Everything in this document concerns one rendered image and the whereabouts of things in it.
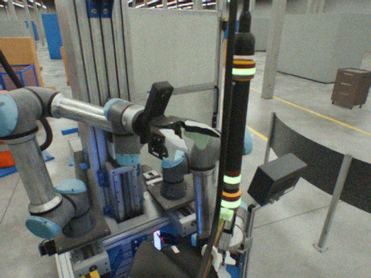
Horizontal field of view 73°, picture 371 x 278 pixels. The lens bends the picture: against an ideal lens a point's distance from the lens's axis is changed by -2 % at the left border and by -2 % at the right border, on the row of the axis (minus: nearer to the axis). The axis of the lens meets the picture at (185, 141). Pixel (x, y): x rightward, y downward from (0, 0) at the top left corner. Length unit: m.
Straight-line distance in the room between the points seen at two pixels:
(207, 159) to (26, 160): 0.60
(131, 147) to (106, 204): 0.77
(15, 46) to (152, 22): 6.30
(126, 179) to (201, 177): 0.52
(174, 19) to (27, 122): 1.77
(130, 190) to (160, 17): 1.53
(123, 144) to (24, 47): 7.61
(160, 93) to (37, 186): 0.61
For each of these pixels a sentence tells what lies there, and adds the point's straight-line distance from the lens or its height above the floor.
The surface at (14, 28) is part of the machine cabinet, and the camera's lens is 10.86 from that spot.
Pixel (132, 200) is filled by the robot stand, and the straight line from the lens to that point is 1.39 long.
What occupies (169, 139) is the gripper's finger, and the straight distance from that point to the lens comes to 0.49.
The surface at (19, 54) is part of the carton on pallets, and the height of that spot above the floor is 1.18.
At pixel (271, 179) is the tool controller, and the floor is 1.23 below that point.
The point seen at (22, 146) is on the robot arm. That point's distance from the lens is 0.95.
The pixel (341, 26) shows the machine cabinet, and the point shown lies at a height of 1.86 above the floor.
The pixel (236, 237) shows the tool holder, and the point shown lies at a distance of 0.57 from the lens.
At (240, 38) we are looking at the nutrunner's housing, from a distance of 0.40.
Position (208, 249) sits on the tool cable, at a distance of 0.41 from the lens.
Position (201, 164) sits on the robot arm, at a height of 1.42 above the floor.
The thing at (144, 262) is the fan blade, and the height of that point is 1.42.
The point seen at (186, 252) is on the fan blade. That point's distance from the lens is 0.92.
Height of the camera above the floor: 1.87
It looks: 25 degrees down
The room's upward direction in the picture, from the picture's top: straight up
